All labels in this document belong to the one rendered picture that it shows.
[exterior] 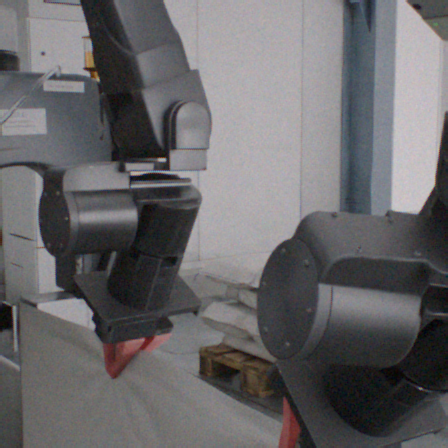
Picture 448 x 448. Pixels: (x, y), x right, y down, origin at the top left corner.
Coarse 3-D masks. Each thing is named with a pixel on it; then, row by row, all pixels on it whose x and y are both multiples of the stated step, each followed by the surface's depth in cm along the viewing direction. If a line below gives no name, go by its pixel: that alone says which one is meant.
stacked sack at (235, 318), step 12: (204, 312) 413; (216, 312) 405; (228, 312) 399; (240, 312) 394; (252, 312) 393; (216, 324) 404; (228, 324) 394; (240, 324) 390; (252, 324) 385; (240, 336) 392
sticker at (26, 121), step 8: (0, 112) 93; (16, 112) 94; (24, 112) 95; (32, 112) 95; (40, 112) 96; (8, 120) 94; (16, 120) 94; (24, 120) 95; (32, 120) 95; (40, 120) 96; (0, 128) 93; (8, 128) 94; (16, 128) 94; (24, 128) 95; (32, 128) 95; (40, 128) 96
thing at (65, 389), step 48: (48, 336) 86; (96, 336) 78; (48, 384) 87; (96, 384) 79; (144, 384) 72; (192, 384) 64; (48, 432) 88; (96, 432) 80; (144, 432) 72; (192, 432) 64; (240, 432) 58
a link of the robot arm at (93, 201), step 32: (192, 128) 63; (128, 160) 69; (192, 160) 64; (64, 192) 60; (96, 192) 62; (128, 192) 63; (64, 224) 60; (96, 224) 61; (128, 224) 63; (64, 256) 62
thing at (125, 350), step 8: (104, 344) 75; (112, 344) 75; (120, 344) 70; (128, 344) 70; (136, 344) 70; (104, 352) 76; (112, 352) 75; (120, 352) 71; (128, 352) 71; (112, 360) 76; (120, 360) 72; (128, 360) 73; (112, 368) 75; (120, 368) 74; (112, 376) 75
